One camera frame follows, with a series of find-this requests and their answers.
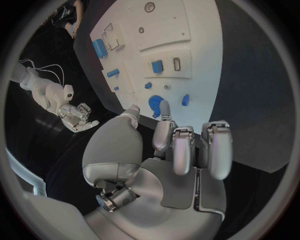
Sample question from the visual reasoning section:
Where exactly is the person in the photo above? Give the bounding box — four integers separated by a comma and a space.
40, 0, 90, 39

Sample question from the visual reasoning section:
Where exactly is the white cable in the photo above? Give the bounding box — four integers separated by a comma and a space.
17, 58, 66, 86

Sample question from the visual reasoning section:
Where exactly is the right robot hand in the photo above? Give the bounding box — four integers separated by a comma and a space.
56, 102, 100, 134

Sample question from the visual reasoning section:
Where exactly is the blue rectangular block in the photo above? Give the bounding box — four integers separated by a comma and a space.
150, 59, 165, 74

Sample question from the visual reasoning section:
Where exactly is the blue gear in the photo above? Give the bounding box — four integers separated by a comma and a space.
147, 94, 167, 119

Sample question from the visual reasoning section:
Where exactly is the white task board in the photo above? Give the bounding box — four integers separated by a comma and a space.
89, 0, 224, 135

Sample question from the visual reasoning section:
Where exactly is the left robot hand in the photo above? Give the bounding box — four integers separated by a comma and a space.
81, 99, 234, 240

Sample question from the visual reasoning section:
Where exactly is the large blue cylinder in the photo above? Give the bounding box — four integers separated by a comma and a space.
91, 38, 109, 60

